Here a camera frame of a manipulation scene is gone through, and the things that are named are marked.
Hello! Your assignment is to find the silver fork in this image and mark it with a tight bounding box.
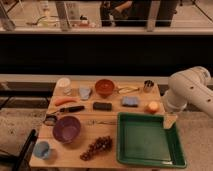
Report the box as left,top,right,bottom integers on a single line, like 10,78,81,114
88,120,116,125

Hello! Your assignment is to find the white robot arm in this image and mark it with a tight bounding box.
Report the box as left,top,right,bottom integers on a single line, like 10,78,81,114
162,66,213,118

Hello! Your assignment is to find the red orange bowl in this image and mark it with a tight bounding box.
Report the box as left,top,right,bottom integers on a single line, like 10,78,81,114
95,79,115,98

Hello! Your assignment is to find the purple bowl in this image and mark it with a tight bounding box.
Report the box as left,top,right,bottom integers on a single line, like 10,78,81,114
52,116,81,143

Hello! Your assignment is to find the yellow banana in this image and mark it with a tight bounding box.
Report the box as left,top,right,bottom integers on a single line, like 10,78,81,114
117,86,139,94

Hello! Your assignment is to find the black rectangular block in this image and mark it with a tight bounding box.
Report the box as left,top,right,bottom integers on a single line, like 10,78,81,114
93,102,112,111

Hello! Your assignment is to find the blue sponge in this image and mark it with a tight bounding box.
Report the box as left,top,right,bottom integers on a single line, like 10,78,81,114
121,96,139,107

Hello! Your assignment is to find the small metal cup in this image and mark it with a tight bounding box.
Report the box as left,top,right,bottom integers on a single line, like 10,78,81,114
143,80,154,93

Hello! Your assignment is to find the orange round fruit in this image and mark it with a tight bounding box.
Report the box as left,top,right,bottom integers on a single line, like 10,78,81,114
146,101,159,113

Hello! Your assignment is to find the orange carrot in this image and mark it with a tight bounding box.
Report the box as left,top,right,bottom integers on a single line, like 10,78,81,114
54,97,77,106

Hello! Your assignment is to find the wooden table board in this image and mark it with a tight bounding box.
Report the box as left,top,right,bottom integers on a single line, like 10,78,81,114
30,81,165,169

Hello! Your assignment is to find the bunch of dark grapes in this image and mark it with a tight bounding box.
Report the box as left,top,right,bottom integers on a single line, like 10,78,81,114
80,136,112,161

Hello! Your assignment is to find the green plastic tray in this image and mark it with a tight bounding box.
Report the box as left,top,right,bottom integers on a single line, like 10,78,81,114
116,113,187,169

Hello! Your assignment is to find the small black measuring cup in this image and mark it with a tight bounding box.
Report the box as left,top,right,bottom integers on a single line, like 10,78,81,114
43,114,57,126

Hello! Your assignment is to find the yellow cheese wedge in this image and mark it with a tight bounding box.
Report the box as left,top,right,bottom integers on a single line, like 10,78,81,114
163,114,177,129

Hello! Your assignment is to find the person in dark clothes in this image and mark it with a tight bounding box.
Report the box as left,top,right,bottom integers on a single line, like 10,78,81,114
100,0,178,27

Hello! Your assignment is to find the light blue cup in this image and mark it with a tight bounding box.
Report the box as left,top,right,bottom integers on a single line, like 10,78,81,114
33,141,51,160

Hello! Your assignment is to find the black handled knife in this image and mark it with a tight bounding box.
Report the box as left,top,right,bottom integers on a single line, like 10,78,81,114
50,105,85,115

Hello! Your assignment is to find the black chair frame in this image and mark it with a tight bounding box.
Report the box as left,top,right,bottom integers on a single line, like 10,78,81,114
0,129,37,171

